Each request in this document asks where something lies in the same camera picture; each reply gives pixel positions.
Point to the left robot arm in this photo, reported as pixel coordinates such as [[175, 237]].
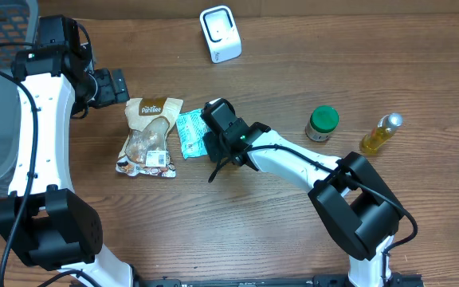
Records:
[[42, 220]]

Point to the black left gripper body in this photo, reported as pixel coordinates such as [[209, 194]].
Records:
[[119, 86]]

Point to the white barcode scanner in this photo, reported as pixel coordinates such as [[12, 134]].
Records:
[[220, 31]]

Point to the yellow dish soap bottle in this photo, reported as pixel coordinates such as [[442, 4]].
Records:
[[385, 129]]

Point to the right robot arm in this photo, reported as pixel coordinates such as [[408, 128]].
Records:
[[357, 208]]

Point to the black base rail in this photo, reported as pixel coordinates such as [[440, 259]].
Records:
[[334, 280]]

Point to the brown snack bag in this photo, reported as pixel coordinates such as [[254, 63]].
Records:
[[145, 150]]

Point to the teal wet wipes pack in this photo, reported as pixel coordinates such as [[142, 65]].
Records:
[[191, 129]]

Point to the green lid jar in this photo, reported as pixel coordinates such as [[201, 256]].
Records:
[[322, 123]]

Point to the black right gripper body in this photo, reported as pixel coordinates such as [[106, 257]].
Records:
[[219, 145]]

